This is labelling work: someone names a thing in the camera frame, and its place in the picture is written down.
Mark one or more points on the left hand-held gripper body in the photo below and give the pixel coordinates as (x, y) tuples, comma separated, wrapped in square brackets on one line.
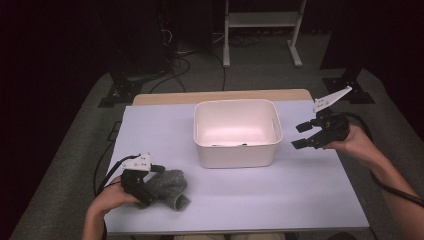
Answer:
[(131, 183)]

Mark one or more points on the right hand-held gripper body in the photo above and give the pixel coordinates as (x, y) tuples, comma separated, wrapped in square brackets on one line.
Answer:
[(333, 128)]

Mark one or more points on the grey fuzzy sock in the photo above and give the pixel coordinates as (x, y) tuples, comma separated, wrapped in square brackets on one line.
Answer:
[(170, 186)]

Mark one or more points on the white plastic bin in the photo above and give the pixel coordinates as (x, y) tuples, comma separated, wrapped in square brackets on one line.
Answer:
[(236, 156)]

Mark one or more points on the person's left hand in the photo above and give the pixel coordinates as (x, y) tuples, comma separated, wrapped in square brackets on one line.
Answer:
[(108, 198)]

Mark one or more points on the person's right hand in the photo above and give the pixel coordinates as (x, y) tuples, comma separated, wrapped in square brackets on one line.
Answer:
[(358, 145)]

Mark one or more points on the white table mat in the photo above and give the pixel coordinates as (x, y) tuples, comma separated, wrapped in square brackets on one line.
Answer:
[(160, 133)]

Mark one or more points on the black stand base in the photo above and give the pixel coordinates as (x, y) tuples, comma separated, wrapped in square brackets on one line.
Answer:
[(360, 98), (123, 91)]

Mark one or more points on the white metal stand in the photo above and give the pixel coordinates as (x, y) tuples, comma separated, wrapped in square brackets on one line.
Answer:
[(260, 19)]

